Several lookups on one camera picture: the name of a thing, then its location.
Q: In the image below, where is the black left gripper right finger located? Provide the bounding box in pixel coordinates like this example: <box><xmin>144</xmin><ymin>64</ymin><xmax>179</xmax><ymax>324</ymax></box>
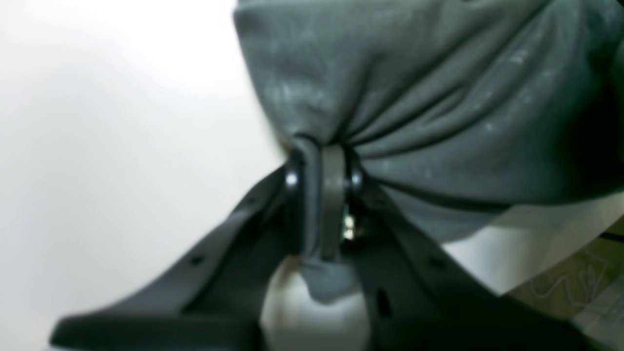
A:
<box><xmin>321</xmin><ymin>146</ymin><xmax>590</xmax><ymax>351</ymax></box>

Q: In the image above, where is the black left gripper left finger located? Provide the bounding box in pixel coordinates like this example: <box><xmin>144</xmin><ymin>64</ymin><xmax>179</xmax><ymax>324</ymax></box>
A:
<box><xmin>50</xmin><ymin>146</ymin><xmax>321</xmax><ymax>351</ymax></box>

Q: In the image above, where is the grey t-shirt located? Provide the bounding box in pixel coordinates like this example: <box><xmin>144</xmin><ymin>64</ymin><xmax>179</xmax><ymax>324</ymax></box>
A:
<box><xmin>234</xmin><ymin>0</ymin><xmax>623</xmax><ymax>302</ymax></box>

